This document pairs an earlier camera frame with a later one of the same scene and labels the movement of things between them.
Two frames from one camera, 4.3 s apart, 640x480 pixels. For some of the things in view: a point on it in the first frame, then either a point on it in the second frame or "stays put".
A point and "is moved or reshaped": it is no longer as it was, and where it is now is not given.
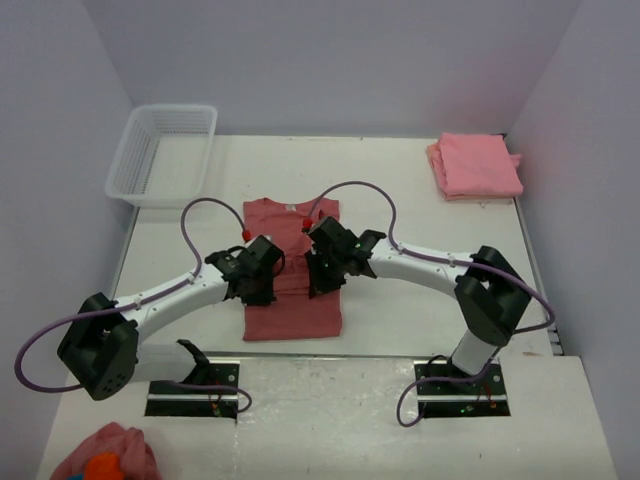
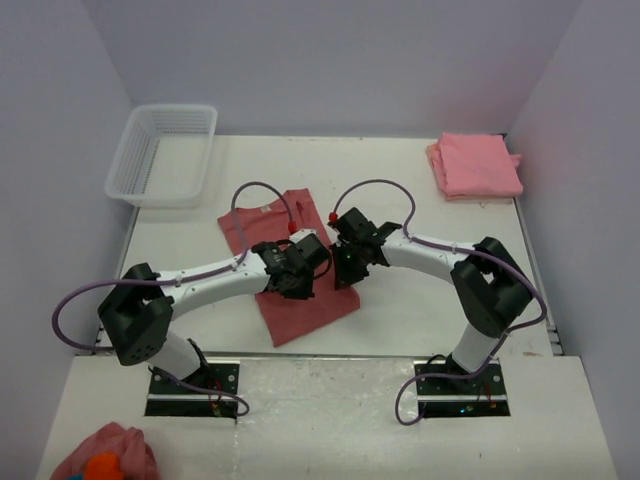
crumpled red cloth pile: x=138 y=461 stays put
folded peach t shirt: x=433 y=152 stays put
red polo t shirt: x=293 y=313 is moved or reshaped
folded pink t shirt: x=478 y=164 stays put
